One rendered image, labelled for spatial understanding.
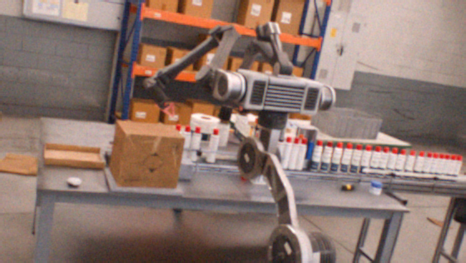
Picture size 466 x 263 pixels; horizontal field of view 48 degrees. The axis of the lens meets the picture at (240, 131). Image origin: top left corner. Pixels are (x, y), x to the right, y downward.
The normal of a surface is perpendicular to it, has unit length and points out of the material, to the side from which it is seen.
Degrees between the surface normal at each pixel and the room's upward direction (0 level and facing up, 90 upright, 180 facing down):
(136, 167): 90
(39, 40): 90
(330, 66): 90
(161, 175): 90
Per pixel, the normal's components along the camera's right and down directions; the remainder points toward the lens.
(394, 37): 0.47, 0.28
